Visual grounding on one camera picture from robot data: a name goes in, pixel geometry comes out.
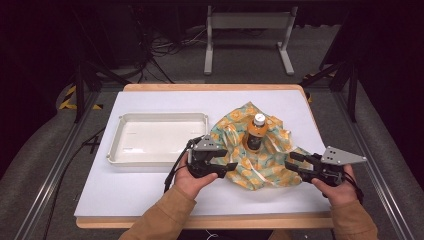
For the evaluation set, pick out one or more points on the fruit print cloth bag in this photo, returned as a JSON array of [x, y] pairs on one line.
[[263, 166]]

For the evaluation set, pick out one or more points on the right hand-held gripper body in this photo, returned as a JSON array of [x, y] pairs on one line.
[[336, 158]]

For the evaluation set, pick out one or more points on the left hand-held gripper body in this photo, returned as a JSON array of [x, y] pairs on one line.
[[204, 146]]

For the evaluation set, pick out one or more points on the aluminium floor rail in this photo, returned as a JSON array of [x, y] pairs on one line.
[[50, 180], [376, 173]]

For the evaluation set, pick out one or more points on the yellow black hazard tape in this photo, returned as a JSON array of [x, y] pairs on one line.
[[68, 100]]

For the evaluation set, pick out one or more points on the black tripod stand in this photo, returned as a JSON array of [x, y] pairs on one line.
[[352, 90], [79, 93]]

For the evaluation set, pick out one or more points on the white plastic tray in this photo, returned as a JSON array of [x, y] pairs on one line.
[[156, 140]]

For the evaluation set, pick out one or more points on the orange drink bottle white cap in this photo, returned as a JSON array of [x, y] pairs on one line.
[[256, 133]]

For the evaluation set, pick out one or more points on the grey metal stand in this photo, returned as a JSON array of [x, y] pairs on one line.
[[250, 20]]

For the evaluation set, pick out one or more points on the person's left hand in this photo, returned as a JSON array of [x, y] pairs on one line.
[[191, 185]]

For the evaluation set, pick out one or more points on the person's right hand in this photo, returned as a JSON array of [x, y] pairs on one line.
[[340, 193]]

